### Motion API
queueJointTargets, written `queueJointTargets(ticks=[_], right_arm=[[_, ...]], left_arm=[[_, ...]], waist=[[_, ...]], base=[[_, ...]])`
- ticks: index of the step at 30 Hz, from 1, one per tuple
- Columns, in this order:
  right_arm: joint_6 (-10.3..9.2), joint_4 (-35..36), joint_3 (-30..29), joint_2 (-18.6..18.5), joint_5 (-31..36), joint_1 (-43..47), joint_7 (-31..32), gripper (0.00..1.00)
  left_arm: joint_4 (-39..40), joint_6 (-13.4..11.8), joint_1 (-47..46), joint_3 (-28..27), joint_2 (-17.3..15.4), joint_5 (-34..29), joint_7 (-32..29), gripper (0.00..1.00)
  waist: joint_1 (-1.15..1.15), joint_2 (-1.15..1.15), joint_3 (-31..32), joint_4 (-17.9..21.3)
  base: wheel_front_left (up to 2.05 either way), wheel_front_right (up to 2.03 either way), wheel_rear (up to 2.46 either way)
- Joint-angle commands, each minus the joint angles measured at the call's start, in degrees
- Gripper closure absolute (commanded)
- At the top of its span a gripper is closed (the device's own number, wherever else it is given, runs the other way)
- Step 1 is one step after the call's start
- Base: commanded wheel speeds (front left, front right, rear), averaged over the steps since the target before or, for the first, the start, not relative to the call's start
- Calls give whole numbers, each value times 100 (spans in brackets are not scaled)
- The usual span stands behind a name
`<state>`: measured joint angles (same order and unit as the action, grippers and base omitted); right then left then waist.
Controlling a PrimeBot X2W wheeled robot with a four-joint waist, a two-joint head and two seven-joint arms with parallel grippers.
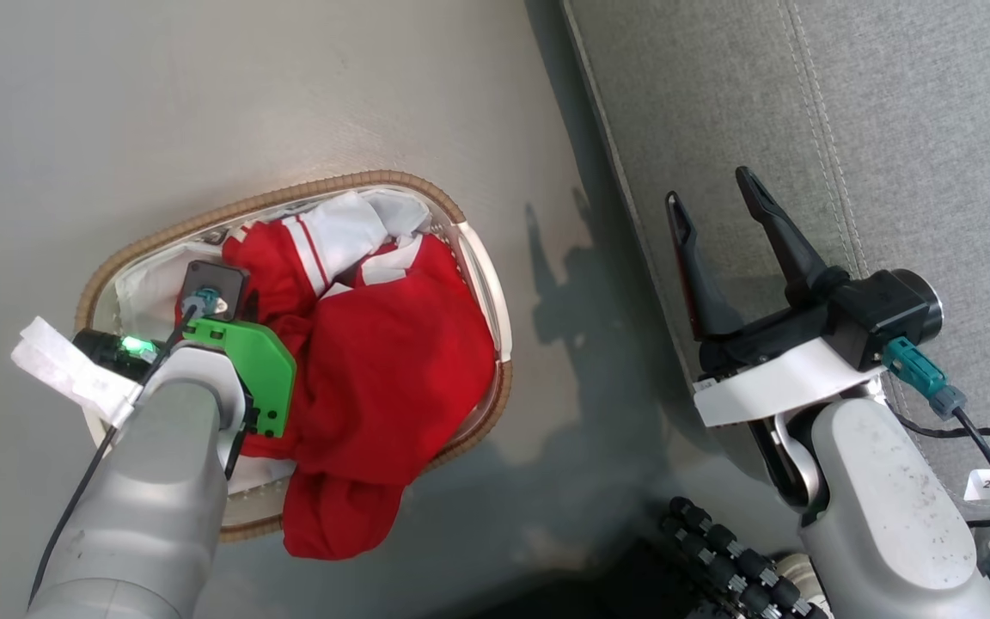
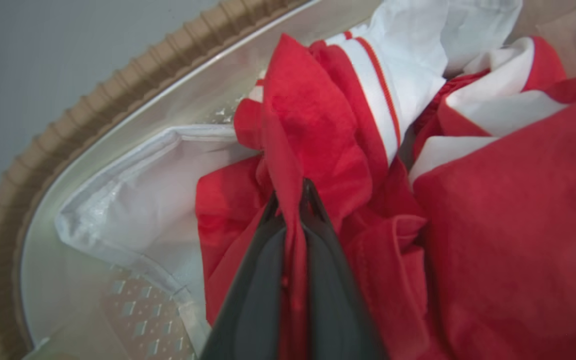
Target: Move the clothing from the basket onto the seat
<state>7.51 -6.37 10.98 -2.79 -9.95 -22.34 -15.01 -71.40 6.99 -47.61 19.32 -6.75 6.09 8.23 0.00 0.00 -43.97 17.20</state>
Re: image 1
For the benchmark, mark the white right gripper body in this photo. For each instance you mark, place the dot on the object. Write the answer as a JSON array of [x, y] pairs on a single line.
[[787, 383]]

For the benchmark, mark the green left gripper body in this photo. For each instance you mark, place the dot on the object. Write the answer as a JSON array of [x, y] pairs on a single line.
[[263, 370]]

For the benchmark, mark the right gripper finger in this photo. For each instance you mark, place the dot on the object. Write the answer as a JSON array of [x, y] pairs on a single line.
[[783, 232], [701, 284]]

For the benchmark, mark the red and white garment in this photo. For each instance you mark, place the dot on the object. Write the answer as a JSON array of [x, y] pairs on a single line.
[[392, 361]]

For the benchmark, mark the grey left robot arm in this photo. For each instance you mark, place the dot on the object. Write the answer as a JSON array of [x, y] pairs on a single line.
[[160, 481]]

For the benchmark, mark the white basket liner cloth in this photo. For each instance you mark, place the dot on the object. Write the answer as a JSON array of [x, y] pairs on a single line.
[[147, 288]]

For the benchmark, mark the woven rim laundry basket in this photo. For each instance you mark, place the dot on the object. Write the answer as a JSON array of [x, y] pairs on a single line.
[[486, 284]]

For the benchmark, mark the grey fabric sofa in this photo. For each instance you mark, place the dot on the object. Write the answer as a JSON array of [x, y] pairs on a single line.
[[890, 129]]

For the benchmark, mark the black roller wheel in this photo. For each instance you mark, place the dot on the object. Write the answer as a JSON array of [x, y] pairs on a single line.
[[718, 542]]

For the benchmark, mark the white paper tape strip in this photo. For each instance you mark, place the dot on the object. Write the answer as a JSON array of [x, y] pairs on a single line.
[[65, 365]]

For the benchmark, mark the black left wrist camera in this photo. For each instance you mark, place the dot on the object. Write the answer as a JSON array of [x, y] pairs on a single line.
[[229, 279]]

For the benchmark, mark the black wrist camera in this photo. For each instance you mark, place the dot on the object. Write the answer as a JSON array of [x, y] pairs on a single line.
[[877, 309], [229, 279]]

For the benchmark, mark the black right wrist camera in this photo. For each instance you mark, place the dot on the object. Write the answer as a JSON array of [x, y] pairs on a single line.
[[877, 309]]

